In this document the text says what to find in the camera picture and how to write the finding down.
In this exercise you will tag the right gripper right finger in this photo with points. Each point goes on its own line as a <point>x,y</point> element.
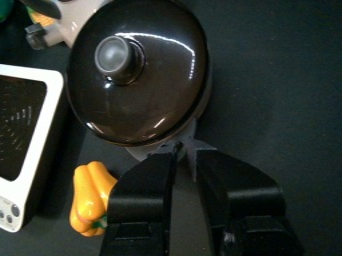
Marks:
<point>240,200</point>

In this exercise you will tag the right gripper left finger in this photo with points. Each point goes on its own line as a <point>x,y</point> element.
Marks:
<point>141,193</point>

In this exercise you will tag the yellow toy bell pepper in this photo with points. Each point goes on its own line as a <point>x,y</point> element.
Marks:
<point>91,196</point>

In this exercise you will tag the white toy induction cooker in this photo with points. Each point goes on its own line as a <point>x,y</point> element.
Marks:
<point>40,133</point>

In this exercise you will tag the white toy kettle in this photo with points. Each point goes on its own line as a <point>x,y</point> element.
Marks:
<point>77,20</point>

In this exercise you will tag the green yellow toy corn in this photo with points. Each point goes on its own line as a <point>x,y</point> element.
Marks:
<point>41,19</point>

